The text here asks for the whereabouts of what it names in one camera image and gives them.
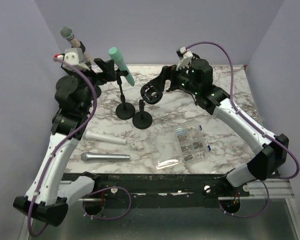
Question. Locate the clear plastic bag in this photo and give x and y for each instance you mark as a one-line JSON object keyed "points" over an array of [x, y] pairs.
{"points": [[165, 164]]}

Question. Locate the white microphone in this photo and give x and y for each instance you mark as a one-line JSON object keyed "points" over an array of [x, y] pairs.
{"points": [[89, 135]]}

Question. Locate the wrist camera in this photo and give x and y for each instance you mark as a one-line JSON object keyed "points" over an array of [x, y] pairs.
{"points": [[185, 57], [75, 57]]}

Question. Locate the black mounting rail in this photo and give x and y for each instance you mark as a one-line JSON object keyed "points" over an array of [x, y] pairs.
{"points": [[152, 191]]}

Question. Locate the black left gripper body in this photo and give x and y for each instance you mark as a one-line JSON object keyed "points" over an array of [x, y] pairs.
{"points": [[95, 78]]}

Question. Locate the black tripod microphone stand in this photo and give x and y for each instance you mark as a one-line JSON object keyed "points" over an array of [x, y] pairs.
{"points": [[168, 88]]}

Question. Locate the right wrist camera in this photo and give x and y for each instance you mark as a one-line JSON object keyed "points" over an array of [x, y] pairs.
{"points": [[185, 57]]}

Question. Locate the mint green microphone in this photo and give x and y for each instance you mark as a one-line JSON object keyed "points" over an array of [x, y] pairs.
{"points": [[116, 55]]}

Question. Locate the small white plastic block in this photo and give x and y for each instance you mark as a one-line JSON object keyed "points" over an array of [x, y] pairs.
{"points": [[137, 146]]}

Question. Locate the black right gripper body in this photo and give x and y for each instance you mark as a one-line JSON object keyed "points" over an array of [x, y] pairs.
{"points": [[182, 78]]}

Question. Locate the round base clip stand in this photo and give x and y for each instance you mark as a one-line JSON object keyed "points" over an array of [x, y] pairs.
{"points": [[92, 76], [124, 110]]}

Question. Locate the clear plastic screw box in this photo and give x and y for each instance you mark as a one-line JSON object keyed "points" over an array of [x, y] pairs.
{"points": [[184, 142]]}

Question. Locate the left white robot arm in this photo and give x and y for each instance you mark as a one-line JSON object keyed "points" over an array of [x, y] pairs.
{"points": [[77, 99]]}

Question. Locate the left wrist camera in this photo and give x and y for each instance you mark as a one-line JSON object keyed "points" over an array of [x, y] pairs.
{"points": [[75, 57]]}

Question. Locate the silver grey microphone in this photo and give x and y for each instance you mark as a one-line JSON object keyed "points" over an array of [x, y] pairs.
{"points": [[89, 156]]}

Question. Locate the glitter microphone silver head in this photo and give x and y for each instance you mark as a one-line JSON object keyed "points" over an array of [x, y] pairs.
{"points": [[67, 33]]}

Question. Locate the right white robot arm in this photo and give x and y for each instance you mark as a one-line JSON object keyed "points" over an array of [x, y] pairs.
{"points": [[198, 81]]}

